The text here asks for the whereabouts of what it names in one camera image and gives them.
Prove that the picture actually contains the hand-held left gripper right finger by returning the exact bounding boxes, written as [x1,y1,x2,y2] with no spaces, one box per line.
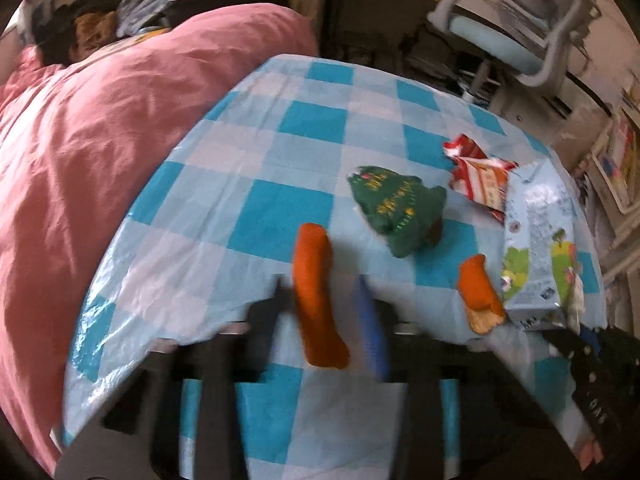
[355,277,583,480]

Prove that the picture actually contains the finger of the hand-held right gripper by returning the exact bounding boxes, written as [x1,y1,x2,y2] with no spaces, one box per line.
[542,326,608,366]

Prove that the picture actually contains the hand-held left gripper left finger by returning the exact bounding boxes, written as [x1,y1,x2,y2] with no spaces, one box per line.
[55,274,301,480]

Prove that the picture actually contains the long orange plush carrot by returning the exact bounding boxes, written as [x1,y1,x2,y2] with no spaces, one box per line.
[292,223,351,370]

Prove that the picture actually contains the green plush Christmas tree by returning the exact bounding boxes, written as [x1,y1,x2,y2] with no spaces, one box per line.
[348,165,447,258]

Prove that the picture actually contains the red white snack wrapper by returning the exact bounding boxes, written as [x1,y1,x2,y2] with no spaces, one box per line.
[442,133,518,223]

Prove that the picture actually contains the white book rack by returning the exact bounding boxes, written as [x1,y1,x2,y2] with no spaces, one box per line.
[575,105,640,281]

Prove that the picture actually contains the blue white checked tablecloth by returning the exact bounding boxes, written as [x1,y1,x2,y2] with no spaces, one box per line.
[60,55,608,480]

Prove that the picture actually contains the pink duvet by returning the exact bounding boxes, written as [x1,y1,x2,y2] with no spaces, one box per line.
[0,2,321,476]

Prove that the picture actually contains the white cabinet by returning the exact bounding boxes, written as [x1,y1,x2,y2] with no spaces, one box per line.
[490,80,576,131]

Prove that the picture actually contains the grey blue office chair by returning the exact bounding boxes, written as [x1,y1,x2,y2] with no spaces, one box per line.
[427,0,603,106]

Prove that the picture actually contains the brown garment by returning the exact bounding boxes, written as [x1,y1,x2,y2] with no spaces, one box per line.
[70,12,118,61]

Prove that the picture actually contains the pile of dark clothes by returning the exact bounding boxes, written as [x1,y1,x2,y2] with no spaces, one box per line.
[35,0,291,63]

